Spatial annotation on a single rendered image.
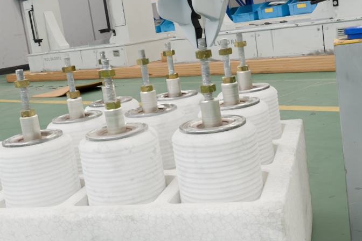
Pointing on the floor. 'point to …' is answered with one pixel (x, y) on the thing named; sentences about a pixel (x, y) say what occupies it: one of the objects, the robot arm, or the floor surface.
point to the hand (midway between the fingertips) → (204, 35)
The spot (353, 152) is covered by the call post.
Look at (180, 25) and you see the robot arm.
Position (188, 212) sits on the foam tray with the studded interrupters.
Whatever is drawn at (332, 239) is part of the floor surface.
